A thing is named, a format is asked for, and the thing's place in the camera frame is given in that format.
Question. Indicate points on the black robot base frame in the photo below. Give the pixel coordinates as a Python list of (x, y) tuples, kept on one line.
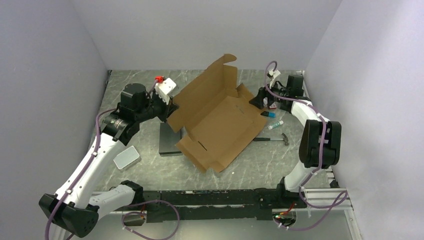
[(170, 205)]

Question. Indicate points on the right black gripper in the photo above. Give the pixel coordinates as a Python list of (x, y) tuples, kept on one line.
[(258, 100)]

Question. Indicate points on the black handled claw hammer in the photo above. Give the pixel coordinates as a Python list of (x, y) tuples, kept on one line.
[(283, 138)]

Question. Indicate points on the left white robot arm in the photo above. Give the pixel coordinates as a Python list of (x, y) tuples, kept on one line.
[(73, 210)]

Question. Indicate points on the silver metal tin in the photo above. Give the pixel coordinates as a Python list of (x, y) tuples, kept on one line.
[(126, 158)]

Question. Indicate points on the black rectangular block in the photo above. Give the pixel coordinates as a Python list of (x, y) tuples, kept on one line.
[(168, 140)]

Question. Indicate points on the black blue marker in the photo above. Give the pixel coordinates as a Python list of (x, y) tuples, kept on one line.
[(268, 114)]

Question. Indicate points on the brown cardboard box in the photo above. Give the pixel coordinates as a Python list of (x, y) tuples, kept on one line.
[(216, 114)]

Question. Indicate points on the small red white card box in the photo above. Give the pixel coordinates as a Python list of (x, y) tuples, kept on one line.
[(272, 106)]

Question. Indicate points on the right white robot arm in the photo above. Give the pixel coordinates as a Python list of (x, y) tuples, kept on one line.
[(321, 138)]

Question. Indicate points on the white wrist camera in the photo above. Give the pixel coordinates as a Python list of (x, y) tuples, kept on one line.
[(164, 87), (273, 74)]

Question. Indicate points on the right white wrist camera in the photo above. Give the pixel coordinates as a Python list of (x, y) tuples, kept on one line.
[(273, 74)]

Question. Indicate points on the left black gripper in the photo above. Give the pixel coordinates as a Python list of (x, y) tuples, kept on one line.
[(166, 113)]

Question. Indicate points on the white green glue stick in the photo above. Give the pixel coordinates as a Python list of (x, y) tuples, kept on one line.
[(275, 125)]

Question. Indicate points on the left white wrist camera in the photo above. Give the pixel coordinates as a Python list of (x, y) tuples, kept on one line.
[(164, 87)]

